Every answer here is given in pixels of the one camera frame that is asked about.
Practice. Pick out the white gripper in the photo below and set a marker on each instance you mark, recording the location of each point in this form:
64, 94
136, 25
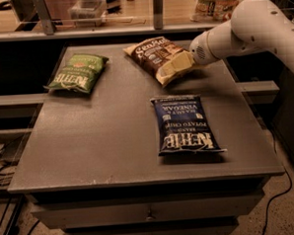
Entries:
199, 50

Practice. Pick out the brown Sea Salt chip bag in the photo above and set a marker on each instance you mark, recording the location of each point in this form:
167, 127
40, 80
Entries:
151, 54

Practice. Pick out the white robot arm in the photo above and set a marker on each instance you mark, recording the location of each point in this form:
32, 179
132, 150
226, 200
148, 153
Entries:
255, 26

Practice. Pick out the colourful snack bag on shelf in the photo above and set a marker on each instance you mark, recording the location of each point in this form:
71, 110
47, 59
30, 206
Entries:
213, 10

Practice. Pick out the blue Kettle chip bag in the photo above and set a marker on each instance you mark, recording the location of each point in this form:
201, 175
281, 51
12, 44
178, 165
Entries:
183, 126

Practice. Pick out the green Kettle chip bag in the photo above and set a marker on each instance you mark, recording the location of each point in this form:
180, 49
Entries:
79, 74

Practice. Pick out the clear plastic container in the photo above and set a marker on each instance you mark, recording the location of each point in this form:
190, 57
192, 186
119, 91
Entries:
87, 13

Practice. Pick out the grey metal shelf rack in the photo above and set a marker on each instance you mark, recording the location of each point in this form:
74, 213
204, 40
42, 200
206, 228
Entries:
51, 19

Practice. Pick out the grey drawer cabinet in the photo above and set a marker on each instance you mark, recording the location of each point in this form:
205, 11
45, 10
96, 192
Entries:
92, 164

